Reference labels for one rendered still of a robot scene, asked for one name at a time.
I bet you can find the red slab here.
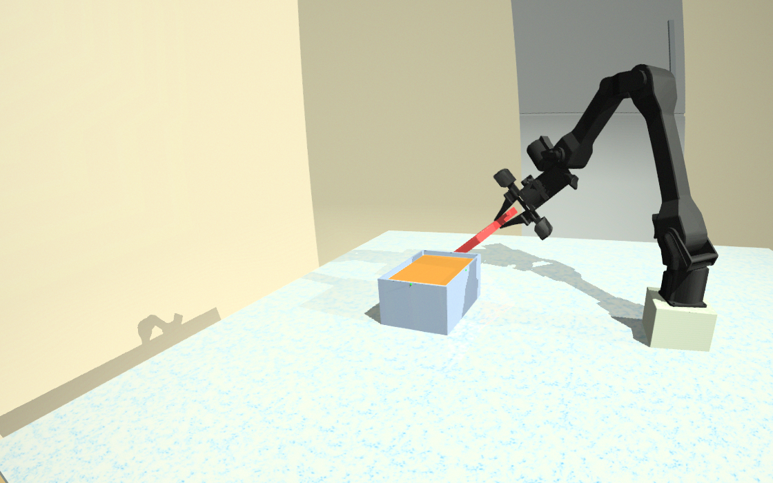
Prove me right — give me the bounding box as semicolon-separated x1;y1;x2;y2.
454;207;517;253

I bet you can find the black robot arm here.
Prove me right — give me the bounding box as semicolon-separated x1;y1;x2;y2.
527;64;718;308

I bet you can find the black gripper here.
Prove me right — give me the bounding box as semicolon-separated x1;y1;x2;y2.
493;168;554;240

